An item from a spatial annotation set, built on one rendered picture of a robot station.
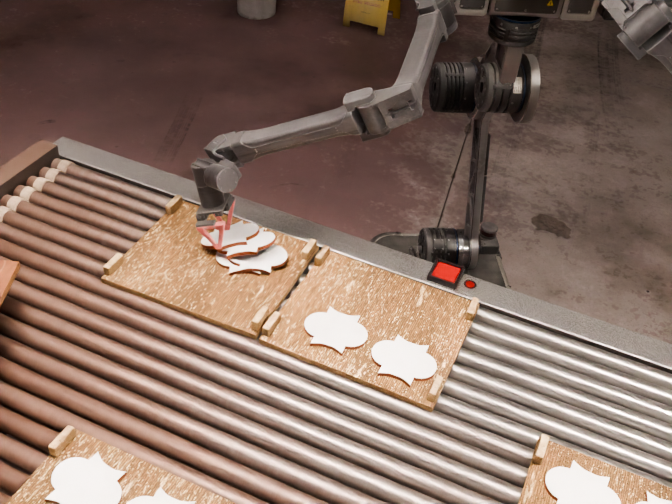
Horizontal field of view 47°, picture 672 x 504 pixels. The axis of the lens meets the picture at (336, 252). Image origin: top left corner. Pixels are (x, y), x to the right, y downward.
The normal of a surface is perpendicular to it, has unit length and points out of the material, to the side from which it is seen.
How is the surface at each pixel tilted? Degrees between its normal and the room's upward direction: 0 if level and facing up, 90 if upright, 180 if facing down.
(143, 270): 0
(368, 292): 0
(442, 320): 0
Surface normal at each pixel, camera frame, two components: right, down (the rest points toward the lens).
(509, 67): 0.07, 0.65
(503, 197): 0.07, -0.76
